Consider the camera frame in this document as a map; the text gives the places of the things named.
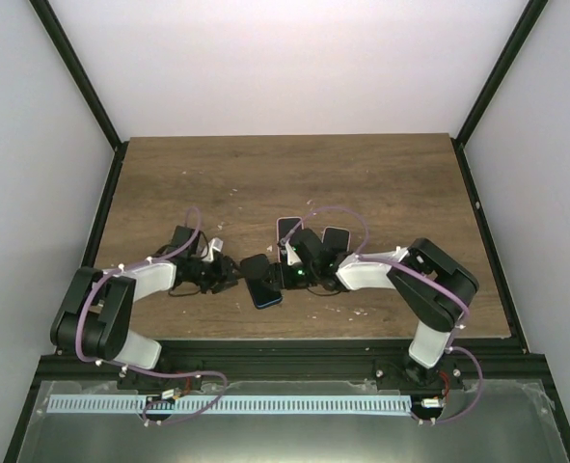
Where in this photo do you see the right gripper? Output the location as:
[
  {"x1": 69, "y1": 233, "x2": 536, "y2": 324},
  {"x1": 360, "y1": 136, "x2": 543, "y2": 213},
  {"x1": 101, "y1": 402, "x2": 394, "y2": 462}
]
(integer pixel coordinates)
[{"x1": 259, "y1": 263, "x2": 318, "y2": 292}]

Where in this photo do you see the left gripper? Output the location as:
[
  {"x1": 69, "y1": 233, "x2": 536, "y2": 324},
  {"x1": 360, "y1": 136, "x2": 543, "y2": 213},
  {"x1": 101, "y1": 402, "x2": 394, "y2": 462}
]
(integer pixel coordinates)
[{"x1": 188, "y1": 254, "x2": 248, "y2": 295}]

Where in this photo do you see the blue-edged black phone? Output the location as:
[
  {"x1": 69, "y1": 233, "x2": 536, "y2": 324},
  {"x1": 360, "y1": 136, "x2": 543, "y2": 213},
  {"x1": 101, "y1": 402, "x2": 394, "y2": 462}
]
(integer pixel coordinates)
[{"x1": 240, "y1": 254, "x2": 284, "y2": 310}]

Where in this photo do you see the black phone case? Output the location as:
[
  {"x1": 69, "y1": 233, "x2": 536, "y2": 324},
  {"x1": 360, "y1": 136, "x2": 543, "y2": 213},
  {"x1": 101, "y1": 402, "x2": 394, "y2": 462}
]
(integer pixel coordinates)
[{"x1": 238, "y1": 253, "x2": 284, "y2": 311}]

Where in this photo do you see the pink-edged black phone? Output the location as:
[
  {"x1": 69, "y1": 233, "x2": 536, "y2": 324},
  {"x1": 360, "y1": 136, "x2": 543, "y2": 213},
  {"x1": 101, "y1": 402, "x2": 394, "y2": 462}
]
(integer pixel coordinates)
[{"x1": 276, "y1": 217, "x2": 302, "y2": 247}]

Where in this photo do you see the pink phone case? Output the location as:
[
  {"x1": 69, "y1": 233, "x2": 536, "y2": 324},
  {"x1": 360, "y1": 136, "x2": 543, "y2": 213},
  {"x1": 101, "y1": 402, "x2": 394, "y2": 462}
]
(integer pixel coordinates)
[{"x1": 276, "y1": 217, "x2": 302, "y2": 263}]

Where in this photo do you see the white phone case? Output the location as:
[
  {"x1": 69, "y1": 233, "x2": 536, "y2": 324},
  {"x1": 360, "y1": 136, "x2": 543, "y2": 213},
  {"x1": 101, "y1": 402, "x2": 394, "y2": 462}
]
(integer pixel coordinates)
[{"x1": 320, "y1": 226, "x2": 353, "y2": 257}]

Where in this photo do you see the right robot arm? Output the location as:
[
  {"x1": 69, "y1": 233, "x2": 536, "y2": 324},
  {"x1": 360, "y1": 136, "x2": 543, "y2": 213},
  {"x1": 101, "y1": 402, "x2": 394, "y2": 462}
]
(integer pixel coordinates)
[{"x1": 249, "y1": 227, "x2": 479, "y2": 389}]

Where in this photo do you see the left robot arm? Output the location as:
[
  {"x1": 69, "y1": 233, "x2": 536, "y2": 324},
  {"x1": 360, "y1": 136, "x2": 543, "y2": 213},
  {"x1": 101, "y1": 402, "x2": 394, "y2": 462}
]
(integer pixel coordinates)
[{"x1": 49, "y1": 226, "x2": 241, "y2": 390}]

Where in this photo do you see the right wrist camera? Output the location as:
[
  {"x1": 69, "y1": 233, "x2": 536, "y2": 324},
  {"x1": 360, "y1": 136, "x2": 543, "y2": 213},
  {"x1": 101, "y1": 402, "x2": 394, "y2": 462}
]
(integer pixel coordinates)
[{"x1": 279, "y1": 240, "x2": 302, "y2": 267}]

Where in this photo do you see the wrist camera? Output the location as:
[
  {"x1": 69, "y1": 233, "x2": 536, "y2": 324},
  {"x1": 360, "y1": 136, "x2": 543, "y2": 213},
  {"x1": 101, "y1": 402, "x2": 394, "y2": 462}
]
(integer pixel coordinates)
[
  {"x1": 279, "y1": 240, "x2": 302, "y2": 267},
  {"x1": 201, "y1": 237, "x2": 224, "y2": 263}
]

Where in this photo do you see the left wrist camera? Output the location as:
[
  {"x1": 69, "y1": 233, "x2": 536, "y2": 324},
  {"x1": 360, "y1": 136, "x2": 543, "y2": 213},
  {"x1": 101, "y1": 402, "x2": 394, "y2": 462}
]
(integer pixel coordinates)
[{"x1": 201, "y1": 237, "x2": 224, "y2": 263}]

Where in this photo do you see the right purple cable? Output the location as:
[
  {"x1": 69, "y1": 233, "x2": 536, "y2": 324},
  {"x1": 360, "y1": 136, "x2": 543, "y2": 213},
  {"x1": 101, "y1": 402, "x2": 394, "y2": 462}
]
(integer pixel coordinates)
[{"x1": 277, "y1": 205, "x2": 483, "y2": 425}]

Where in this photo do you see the purple cable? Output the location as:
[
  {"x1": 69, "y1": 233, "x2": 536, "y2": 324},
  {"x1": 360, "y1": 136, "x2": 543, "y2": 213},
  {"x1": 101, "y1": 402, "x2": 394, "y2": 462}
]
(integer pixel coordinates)
[
  {"x1": 74, "y1": 205, "x2": 230, "y2": 425},
  {"x1": 277, "y1": 205, "x2": 483, "y2": 425}
]

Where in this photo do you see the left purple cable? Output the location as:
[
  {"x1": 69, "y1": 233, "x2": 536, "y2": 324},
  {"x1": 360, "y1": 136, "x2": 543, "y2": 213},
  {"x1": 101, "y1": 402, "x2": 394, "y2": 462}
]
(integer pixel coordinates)
[{"x1": 74, "y1": 205, "x2": 230, "y2": 425}]

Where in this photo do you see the black aluminium frame rail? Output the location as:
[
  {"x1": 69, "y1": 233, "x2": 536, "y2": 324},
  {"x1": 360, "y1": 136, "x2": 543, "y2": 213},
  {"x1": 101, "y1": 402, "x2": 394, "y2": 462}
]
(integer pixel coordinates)
[{"x1": 38, "y1": 337, "x2": 546, "y2": 392}]

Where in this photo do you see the light blue slotted cable duct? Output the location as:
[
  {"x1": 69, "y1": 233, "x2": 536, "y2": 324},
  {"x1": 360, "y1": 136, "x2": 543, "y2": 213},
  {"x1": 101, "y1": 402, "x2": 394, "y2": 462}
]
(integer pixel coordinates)
[{"x1": 45, "y1": 395, "x2": 412, "y2": 417}]

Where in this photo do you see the left black frame post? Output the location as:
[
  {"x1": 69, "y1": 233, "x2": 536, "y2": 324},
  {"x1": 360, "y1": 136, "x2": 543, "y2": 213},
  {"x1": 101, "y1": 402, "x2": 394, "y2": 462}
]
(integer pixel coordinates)
[{"x1": 27, "y1": 0, "x2": 123, "y2": 150}]

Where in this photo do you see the black frame post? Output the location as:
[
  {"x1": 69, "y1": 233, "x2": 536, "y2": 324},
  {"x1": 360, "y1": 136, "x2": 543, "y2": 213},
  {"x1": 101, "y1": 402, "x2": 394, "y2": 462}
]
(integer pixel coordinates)
[
  {"x1": 27, "y1": 0, "x2": 123, "y2": 150},
  {"x1": 455, "y1": 0, "x2": 551, "y2": 146}
]

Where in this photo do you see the right black frame post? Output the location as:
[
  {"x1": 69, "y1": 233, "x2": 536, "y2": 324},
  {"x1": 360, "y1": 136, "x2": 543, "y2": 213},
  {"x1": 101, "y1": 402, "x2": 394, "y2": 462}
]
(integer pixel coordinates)
[{"x1": 455, "y1": 0, "x2": 551, "y2": 146}]

